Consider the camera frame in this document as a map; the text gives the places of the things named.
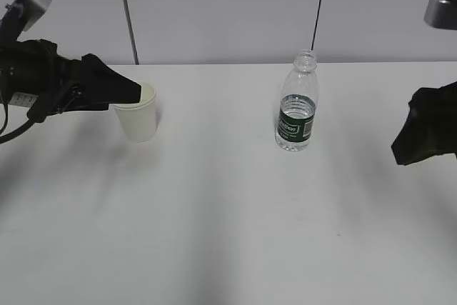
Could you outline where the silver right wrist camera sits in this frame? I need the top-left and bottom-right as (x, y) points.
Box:
(423, 0), (457, 31)

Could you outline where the white paper cup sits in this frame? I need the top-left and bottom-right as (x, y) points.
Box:
(114, 82), (157, 143)

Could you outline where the clear green-label water bottle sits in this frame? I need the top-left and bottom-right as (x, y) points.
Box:
(275, 50), (319, 152)

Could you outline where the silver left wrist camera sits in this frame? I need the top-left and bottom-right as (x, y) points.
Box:
(1, 0), (52, 46)

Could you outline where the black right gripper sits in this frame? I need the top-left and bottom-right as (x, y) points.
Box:
(391, 82), (456, 166)

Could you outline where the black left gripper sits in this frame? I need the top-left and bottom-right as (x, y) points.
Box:
(1, 39), (141, 123)

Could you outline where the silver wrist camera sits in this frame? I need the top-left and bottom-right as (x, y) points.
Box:
(1, 0), (52, 46)
(423, 0), (457, 31)

